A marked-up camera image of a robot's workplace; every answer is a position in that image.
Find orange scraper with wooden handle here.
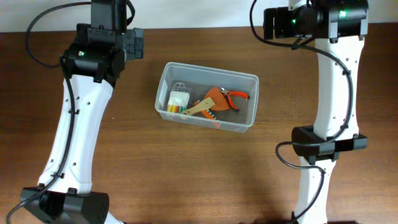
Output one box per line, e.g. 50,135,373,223
182,86,231,115

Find clear plastic storage box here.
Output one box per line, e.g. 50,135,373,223
155,62,259,133

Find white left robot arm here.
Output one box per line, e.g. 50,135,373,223
19,1,144,223

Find orange bit holder strip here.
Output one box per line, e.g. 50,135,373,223
201,110,216,120

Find clear case of coloured bits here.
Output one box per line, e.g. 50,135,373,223
167,82,191,114

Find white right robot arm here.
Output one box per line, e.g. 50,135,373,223
263,0,369,223

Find red handled pliers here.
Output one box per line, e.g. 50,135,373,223
220,88,251,112

